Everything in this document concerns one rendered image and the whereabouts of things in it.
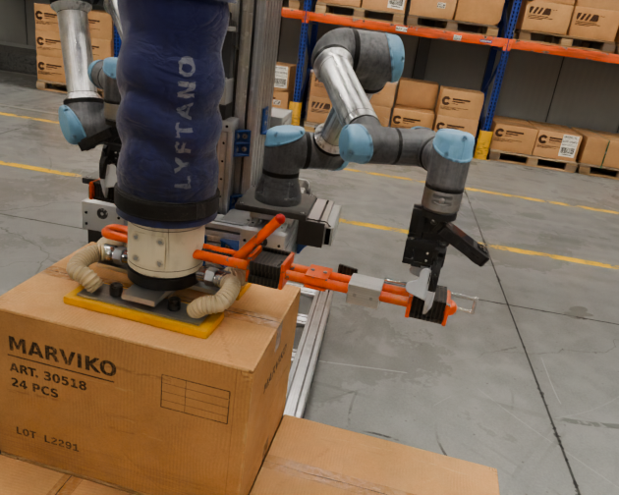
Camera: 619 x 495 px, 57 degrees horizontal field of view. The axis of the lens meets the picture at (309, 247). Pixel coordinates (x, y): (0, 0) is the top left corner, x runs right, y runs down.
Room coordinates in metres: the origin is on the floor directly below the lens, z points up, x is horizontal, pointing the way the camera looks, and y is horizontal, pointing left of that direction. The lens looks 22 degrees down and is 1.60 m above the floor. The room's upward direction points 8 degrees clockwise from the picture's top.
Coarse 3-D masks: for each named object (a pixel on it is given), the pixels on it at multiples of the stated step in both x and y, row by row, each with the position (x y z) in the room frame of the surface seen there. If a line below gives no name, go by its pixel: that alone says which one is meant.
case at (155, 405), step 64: (0, 320) 1.03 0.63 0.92; (64, 320) 1.02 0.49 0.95; (128, 320) 1.05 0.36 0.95; (256, 320) 1.13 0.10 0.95; (0, 384) 1.03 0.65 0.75; (64, 384) 1.01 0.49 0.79; (128, 384) 0.98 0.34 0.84; (192, 384) 0.96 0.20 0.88; (256, 384) 0.97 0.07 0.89; (0, 448) 1.04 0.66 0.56; (64, 448) 1.01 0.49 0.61; (128, 448) 0.98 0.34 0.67; (192, 448) 0.95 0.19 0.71; (256, 448) 1.04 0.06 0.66
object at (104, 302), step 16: (80, 288) 1.13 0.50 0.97; (112, 288) 1.10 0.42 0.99; (80, 304) 1.08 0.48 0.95; (96, 304) 1.07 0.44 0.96; (112, 304) 1.08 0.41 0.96; (128, 304) 1.08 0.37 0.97; (144, 304) 1.09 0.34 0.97; (160, 304) 1.10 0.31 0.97; (176, 304) 1.08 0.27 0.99; (144, 320) 1.05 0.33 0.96; (160, 320) 1.04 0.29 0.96; (176, 320) 1.05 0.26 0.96; (192, 320) 1.05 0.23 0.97; (208, 320) 1.07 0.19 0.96
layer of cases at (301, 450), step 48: (288, 432) 1.25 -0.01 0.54; (336, 432) 1.27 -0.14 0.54; (0, 480) 0.96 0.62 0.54; (48, 480) 0.98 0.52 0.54; (96, 480) 1.00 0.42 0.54; (288, 480) 1.07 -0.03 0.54; (336, 480) 1.10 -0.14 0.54; (384, 480) 1.12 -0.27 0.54; (432, 480) 1.14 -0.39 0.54; (480, 480) 1.16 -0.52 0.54
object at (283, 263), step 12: (252, 252) 1.14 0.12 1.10; (264, 252) 1.18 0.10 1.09; (276, 252) 1.19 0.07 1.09; (288, 252) 1.18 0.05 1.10; (252, 264) 1.10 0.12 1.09; (264, 264) 1.10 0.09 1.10; (276, 264) 1.12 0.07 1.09; (288, 264) 1.13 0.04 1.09; (252, 276) 1.10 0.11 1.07; (264, 276) 1.11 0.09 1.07; (276, 276) 1.10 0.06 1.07; (276, 288) 1.09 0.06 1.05
